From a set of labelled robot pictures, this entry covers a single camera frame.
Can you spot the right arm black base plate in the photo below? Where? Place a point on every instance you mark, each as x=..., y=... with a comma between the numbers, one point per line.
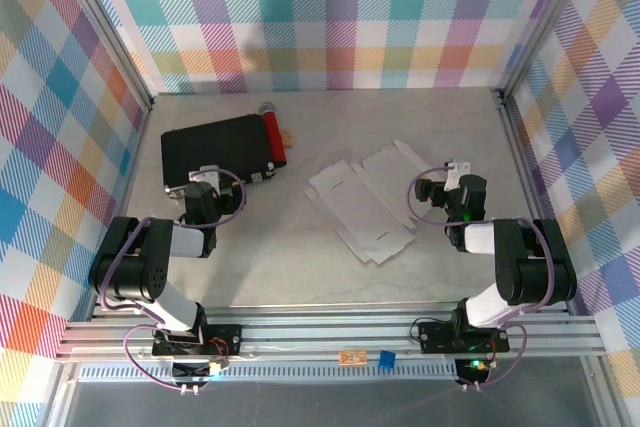
x=435, y=337

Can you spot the black hard case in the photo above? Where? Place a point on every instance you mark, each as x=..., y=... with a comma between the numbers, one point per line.
x=215, y=147

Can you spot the small wooden block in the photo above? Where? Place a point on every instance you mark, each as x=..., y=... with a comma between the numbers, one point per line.
x=287, y=138

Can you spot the aluminium side rail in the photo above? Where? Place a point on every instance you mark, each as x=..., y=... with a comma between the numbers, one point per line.
x=522, y=172

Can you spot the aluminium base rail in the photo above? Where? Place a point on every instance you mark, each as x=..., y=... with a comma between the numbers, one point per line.
x=325, y=334

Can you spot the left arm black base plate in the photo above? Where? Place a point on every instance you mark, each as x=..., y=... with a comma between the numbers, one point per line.
x=225, y=334

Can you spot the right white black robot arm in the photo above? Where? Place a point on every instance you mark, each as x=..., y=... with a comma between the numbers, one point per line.
x=525, y=267

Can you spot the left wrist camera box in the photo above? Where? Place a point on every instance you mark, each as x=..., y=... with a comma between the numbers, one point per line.
x=207, y=174

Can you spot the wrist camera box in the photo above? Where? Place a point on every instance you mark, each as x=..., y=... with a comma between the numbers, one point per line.
x=207, y=174
x=457, y=169

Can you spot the aluminium frame post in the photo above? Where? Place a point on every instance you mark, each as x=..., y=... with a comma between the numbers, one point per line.
x=107, y=22
x=542, y=22

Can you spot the white paper box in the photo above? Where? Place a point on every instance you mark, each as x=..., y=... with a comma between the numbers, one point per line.
x=360, y=197

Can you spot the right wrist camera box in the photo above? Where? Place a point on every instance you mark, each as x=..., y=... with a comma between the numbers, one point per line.
x=457, y=169

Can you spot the small blue block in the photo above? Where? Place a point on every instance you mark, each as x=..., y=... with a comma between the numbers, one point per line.
x=386, y=358

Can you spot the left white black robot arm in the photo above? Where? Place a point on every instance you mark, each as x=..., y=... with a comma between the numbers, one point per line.
x=130, y=267

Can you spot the small orange circuit board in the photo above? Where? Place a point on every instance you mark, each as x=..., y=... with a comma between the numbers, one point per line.
x=352, y=357

